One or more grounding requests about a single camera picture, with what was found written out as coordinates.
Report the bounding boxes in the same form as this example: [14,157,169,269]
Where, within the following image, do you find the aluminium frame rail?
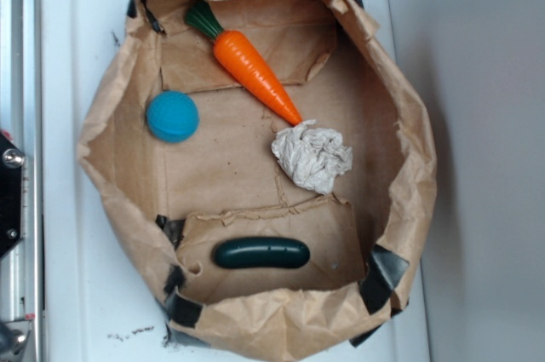
[1,0,46,361]

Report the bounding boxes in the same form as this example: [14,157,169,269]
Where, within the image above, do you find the dark green toy cucumber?
[212,237,311,269]

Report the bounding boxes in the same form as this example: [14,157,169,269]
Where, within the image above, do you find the crumpled white paper wad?
[271,120,353,195]

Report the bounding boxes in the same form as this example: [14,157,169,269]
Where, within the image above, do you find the blue ribbed ball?
[146,90,199,143]

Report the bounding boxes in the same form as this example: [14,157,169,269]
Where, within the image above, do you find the black metal bracket with bolts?
[0,130,25,260]

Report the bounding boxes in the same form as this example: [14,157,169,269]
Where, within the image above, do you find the orange plastic toy carrot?
[185,0,302,126]

